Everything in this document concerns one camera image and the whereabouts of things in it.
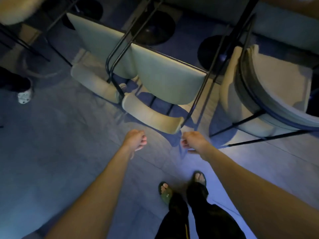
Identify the person's left hand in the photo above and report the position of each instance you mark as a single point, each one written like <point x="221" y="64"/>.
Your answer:
<point x="133" y="139"/>

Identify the person's right hand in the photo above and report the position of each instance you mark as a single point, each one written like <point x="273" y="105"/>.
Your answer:
<point x="197" y="143"/>

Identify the person's right thumb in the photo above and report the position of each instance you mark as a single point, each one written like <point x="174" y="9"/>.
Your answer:
<point x="193" y="152"/>

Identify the person's left fingers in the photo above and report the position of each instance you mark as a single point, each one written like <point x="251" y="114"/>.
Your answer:
<point x="142" y="143"/>

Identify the person's right forearm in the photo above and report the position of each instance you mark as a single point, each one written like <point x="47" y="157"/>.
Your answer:
<point x="254" y="194"/>

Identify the person's left forearm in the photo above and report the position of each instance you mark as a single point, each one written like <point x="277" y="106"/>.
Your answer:
<point x="99" y="194"/>

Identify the green right sandal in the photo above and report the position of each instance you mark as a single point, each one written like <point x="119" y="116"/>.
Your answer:
<point x="199" y="177"/>

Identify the green sandal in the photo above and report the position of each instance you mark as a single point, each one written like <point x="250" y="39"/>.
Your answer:
<point x="199" y="177"/>
<point x="166" y="194"/>

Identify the green left sandal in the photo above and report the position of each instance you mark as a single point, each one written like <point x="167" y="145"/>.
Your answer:
<point x="166" y="194"/>

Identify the black trousers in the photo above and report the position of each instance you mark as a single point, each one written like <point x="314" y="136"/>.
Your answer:
<point x="211" y="219"/>

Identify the black round table base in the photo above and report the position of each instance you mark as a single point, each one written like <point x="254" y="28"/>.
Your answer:
<point x="87" y="9"/>
<point x="155" y="28"/>
<point x="209" y="53"/>

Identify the cream round-backed armchair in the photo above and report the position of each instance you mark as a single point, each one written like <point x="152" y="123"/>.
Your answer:
<point x="276" y="79"/>

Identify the cream chair with black frame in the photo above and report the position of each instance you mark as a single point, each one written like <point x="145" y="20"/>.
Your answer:
<point x="99" y="44"/>
<point x="167" y="77"/>
<point x="15" y="8"/>

